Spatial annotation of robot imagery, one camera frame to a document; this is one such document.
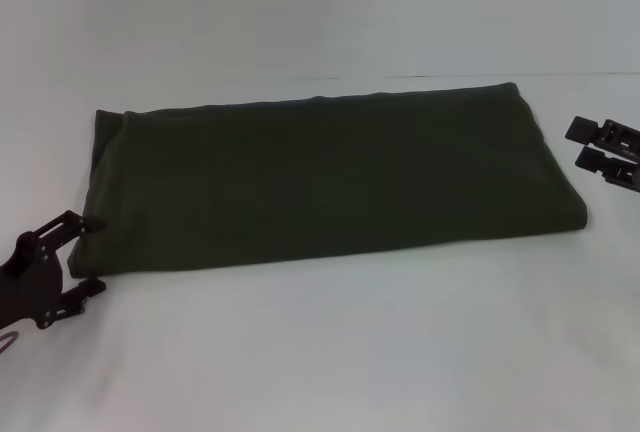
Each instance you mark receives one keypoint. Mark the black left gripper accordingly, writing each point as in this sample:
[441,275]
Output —
[27,287]

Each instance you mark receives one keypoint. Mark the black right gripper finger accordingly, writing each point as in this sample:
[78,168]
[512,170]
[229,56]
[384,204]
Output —
[607,164]
[605,132]

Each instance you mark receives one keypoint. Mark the dark green FREE! t-shirt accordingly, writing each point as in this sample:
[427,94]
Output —
[325,177]

